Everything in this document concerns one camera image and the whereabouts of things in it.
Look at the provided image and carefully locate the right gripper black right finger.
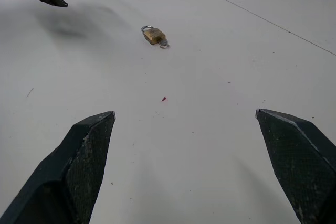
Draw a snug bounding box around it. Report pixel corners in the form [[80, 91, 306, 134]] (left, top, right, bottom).
[[255, 108, 336, 224]]

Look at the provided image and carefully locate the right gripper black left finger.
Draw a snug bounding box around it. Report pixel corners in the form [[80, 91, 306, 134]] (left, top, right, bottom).
[[0, 111, 117, 224]]

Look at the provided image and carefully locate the brass padlock with silver shackle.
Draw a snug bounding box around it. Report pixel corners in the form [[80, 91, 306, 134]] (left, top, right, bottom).
[[141, 25, 167, 46]]

